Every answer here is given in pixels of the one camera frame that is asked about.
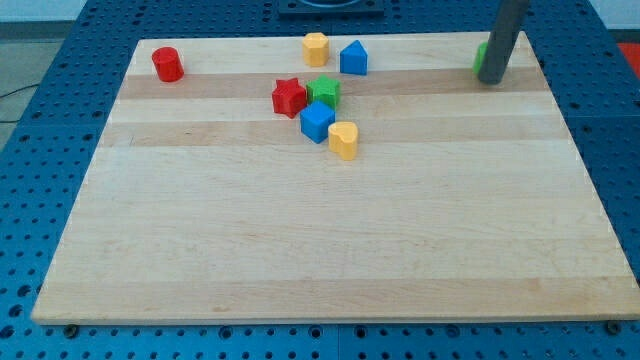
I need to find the red star block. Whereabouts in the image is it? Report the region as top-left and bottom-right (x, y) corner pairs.
(271, 78), (307, 119)

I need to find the green star block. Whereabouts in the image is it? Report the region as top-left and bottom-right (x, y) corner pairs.
(306, 75), (341, 110)

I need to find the blue triangle block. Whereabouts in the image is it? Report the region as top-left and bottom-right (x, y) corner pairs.
(339, 40), (368, 76)

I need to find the yellow heart block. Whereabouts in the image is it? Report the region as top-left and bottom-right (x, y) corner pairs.
(328, 121), (359, 161)

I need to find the blue cube block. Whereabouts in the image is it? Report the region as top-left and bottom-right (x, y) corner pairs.
(300, 101), (335, 144)

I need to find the light wooden board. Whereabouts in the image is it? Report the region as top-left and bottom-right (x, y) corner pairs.
(32, 32), (639, 325)

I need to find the yellow hexagon block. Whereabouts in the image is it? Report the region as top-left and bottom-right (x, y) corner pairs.
(302, 32), (329, 67)

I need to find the red cylinder block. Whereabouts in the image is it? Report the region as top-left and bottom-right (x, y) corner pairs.
(151, 47), (184, 82)

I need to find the green block behind pusher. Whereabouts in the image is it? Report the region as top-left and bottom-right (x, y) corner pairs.
(472, 42), (488, 75)

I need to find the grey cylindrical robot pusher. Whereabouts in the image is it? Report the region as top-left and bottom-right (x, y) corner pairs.
(476, 0), (530, 85)

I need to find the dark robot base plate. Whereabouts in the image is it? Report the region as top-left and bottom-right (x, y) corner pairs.
(276, 0), (384, 17)

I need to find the black cable on floor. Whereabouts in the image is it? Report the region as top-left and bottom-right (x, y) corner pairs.
(0, 82), (40, 125)

